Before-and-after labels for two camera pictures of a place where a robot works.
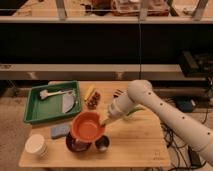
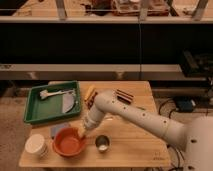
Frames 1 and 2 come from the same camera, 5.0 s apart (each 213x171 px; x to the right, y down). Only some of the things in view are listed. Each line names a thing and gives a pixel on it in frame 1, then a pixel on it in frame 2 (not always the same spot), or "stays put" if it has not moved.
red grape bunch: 92,102 stays put
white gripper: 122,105 to 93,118
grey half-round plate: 68,102 stays put
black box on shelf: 196,65 stays put
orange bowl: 87,126 to 68,142
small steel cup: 102,143 stays put
